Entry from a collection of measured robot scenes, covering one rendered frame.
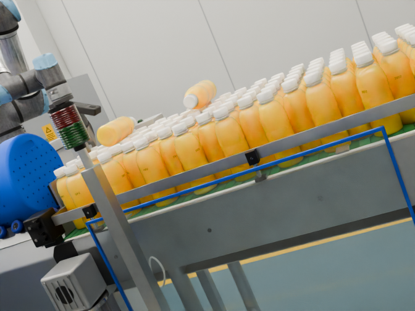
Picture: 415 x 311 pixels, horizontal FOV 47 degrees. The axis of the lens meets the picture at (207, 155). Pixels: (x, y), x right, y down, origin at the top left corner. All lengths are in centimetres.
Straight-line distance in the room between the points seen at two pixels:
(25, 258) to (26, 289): 15
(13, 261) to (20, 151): 37
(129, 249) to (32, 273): 61
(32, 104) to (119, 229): 111
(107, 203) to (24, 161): 57
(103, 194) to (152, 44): 322
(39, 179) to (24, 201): 11
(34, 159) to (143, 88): 276
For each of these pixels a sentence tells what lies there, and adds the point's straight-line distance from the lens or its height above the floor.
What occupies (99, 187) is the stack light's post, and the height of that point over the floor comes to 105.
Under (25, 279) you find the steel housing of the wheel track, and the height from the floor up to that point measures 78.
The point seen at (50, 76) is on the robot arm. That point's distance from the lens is 166.
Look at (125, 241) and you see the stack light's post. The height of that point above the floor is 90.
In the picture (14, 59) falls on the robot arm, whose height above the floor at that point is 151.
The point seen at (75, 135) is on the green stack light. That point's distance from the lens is 113.
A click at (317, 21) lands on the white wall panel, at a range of 403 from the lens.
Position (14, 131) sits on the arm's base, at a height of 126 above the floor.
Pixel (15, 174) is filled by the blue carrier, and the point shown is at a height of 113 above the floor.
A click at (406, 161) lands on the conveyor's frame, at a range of 116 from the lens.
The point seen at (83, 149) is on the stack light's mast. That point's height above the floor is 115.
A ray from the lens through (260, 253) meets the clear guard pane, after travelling 122.
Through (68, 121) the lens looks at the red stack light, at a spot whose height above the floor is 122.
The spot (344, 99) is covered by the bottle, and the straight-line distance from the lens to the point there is 119.
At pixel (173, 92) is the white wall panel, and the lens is 430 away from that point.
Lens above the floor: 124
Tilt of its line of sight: 11 degrees down
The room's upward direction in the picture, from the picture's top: 23 degrees counter-clockwise
